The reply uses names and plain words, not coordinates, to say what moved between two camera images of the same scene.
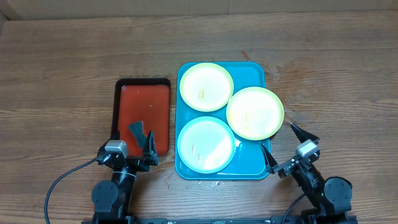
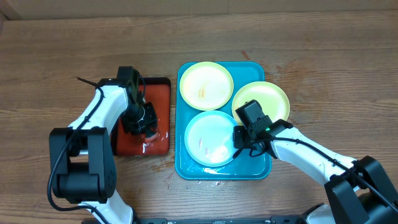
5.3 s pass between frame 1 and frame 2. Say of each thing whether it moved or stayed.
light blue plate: moved
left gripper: moved
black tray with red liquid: stayed
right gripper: moved
